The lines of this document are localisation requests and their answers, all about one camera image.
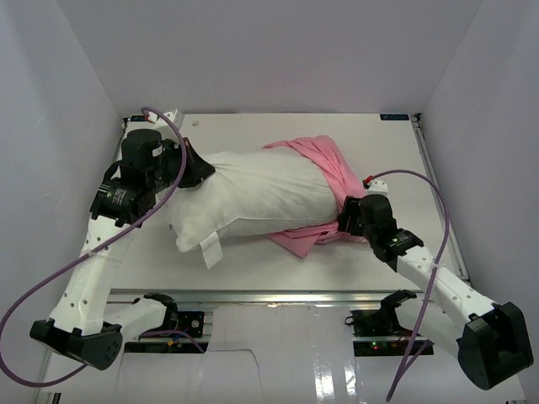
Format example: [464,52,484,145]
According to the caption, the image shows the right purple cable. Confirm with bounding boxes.
[370,169,451,403]

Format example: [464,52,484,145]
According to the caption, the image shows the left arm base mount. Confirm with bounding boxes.
[124,293,208,354]

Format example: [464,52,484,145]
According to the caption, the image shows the blue table label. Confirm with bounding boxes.
[126,114,148,124]
[380,114,409,121]

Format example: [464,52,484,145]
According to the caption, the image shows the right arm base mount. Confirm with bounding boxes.
[344,290,418,358]

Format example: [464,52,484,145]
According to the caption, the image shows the pink floral pillowcase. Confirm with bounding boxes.
[264,136,366,258]

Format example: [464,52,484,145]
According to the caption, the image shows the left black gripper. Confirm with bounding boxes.
[147,136,214,193]

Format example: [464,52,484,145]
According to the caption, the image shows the purple cable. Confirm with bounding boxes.
[370,169,451,403]
[0,107,189,388]

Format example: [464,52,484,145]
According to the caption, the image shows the aluminium table front rail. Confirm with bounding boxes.
[109,290,422,307]

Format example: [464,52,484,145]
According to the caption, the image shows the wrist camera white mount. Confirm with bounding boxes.
[362,176,388,196]
[141,107,184,130]

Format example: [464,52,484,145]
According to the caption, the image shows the left blue table label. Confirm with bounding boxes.
[126,114,148,124]

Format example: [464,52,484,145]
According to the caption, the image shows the right blue table label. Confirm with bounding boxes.
[380,114,409,121]

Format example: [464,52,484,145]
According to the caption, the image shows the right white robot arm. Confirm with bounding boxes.
[338,194,534,390]

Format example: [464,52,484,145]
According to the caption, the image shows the white pillow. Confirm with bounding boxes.
[166,147,338,253]

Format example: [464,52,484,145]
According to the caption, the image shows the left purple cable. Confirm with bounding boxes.
[0,107,189,388]

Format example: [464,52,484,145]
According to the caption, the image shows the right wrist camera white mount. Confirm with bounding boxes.
[362,176,388,196]

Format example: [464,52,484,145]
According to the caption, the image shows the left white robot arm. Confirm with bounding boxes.
[29,129,215,370]

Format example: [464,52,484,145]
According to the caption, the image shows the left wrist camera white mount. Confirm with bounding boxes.
[141,107,184,130]

